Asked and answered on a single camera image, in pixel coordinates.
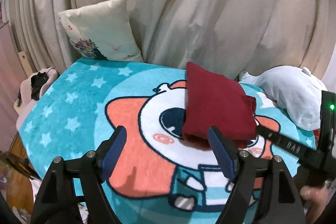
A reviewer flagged wooden furniture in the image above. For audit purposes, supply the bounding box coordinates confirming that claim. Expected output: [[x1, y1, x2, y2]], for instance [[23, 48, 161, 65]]
[[7, 132, 36, 214]]

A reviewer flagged cream floral printed pillow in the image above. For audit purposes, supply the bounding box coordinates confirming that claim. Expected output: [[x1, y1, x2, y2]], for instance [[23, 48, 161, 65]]
[[58, 0, 145, 63]]

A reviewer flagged blue star printed blanket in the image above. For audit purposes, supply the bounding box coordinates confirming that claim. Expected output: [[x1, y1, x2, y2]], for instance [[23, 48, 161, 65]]
[[16, 57, 319, 224]]

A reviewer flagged person's right hand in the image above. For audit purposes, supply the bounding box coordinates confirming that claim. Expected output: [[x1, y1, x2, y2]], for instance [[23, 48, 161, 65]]
[[299, 184, 330, 217]]

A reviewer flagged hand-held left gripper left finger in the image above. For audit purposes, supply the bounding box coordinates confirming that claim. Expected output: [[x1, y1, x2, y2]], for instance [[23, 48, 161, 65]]
[[33, 126, 128, 224]]

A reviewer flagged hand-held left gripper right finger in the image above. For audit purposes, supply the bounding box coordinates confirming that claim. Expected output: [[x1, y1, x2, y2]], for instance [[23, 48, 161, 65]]
[[207, 126, 306, 224]]

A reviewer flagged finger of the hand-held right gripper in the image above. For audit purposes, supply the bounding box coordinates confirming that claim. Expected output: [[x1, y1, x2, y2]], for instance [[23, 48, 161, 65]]
[[256, 126, 319, 164]]

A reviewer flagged beige curtain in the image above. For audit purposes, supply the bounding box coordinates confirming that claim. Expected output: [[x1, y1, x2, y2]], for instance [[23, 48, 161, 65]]
[[0, 0, 335, 83]]

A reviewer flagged dark red sweater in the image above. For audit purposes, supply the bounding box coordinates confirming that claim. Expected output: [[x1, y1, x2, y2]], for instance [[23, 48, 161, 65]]
[[181, 62, 258, 151]]

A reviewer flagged pale blue plush toy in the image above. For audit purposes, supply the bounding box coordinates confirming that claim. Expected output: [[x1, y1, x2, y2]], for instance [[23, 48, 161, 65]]
[[238, 66, 328, 131]]

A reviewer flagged black cloth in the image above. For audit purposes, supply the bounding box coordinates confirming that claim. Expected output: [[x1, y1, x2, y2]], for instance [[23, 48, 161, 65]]
[[30, 72, 49, 100]]

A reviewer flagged wooden board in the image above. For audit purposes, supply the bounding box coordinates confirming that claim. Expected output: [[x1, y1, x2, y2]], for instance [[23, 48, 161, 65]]
[[18, 50, 35, 73]]

